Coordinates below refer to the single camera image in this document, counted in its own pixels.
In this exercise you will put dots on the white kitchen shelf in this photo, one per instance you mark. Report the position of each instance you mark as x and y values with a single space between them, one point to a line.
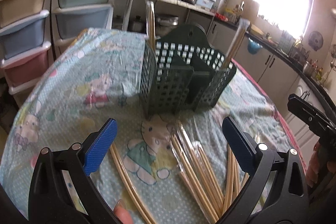
168 1

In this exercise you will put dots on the cartoon cat printed tablecloth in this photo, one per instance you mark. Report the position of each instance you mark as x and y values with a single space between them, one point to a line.
92 69

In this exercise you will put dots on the blue plastic drawer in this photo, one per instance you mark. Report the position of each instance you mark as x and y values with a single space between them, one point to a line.
81 23
21 37

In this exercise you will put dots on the pink plastic drawer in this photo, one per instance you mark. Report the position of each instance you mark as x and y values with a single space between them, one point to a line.
26 69

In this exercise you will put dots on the white plastic drawer tower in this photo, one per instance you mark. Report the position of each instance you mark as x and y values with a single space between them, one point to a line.
53 3
15 10

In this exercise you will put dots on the person's left hand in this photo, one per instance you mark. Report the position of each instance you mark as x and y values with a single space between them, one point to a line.
123 214

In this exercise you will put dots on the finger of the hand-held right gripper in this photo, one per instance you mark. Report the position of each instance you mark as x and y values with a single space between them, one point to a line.
312 116

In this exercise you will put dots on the steel cooking pot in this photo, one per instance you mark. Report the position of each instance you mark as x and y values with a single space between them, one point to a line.
166 22

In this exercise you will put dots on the round wall fan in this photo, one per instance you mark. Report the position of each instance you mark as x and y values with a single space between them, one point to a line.
316 40

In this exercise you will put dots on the person's right hand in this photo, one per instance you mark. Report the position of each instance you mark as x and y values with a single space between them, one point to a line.
313 163

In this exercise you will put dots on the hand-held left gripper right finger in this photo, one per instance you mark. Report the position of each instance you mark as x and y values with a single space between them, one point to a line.
236 140

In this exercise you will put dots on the cream plastic drawer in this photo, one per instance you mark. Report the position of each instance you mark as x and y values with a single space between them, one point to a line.
21 6

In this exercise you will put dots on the red packet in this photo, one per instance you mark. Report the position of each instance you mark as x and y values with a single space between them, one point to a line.
221 16

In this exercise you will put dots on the dark cooking pot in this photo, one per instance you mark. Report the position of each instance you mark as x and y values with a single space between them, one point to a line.
137 24

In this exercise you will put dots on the white kitchen cabinets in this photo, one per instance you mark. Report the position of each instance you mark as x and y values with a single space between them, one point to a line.
275 66

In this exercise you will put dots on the light blue container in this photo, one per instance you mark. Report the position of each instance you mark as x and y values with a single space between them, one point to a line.
206 1

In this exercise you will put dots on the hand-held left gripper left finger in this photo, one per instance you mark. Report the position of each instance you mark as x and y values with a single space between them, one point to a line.
101 146

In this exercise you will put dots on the green perforated utensil holder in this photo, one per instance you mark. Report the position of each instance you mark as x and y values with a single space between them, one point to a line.
168 92

